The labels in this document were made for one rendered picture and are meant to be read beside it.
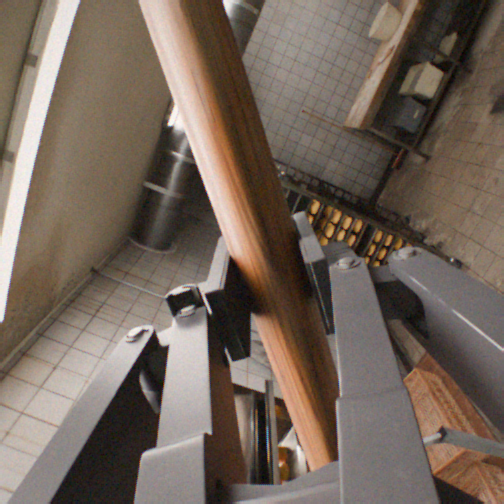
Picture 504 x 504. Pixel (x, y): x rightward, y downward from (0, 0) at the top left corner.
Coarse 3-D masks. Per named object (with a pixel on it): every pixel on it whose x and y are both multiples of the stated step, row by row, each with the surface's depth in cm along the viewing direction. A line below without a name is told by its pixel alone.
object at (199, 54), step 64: (192, 0) 12; (192, 64) 13; (192, 128) 14; (256, 128) 14; (256, 192) 14; (256, 256) 15; (256, 320) 17; (320, 320) 17; (320, 384) 18; (320, 448) 19
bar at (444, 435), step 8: (440, 432) 130; (448, 432) 128; (456, 432) 130; (464, 432) 132; (424, 440) 130; (432, 440) 129; (440, 440) 128; (448, 440) 128; (456, 440) 128; (464, 440) 128; (472, 440) 129; (480, 440) 131; (488, 440) 133; (472, 448) 130; (480, 448) 130; (488, 448) 130; (496, 448) 130
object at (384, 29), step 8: (384, 8) 413; (392, 8) 392; (376, 16) 425; (384, 16) 390; (392, 16) 392; (400, 16) 395; (376, 24) 428; (384, 24) 395; (392, 24) 395; (376, 32) 405; (384, 32) 403; (392, 32) 402; (384, 40) 417
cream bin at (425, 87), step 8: (424, 64) 409; (408, 72) 444; (416, 72) 441; (424, 72) 399; (432, 72) 400; (440, 72) 400; (408, 80) 446; (416, 80) 428; (424, 80) 402; (432, 80) 403; (440, 80) 403; (400, 88) 450; (408, 88) 448; (416, 88) 405; (424, 88) 406; (432, 88) 406; (408, 96) 445; (416, 96) 429; (424, 96) 413; (432, 96) 409
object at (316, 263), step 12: (300, 216) 18; (300, 228) 17; (312, 228) 16; (300, 240) 15; (312, 240) 15; (312, 252) 13; (312, 264) 13; (324, 264) 13; (312, 276) 13; (324, 276) 13; (312, 288) 13; (324, 288) 13; (324, 300) 13; (324, 312) 13; (324, 324) 14
